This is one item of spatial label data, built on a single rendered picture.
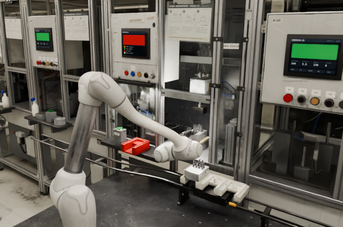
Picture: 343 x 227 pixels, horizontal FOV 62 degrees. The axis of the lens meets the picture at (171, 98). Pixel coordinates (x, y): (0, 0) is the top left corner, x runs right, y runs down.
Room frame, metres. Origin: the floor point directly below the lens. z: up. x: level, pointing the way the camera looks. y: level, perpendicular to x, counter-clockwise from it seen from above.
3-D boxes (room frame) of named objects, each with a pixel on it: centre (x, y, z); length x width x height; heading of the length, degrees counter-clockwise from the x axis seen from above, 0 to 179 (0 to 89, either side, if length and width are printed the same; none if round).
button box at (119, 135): (1.95, 0.36, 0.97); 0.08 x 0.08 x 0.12; 56
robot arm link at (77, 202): (1.26, 0.46, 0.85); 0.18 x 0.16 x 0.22; 36
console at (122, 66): (2.09, 0.20, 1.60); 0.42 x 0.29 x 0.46; 56
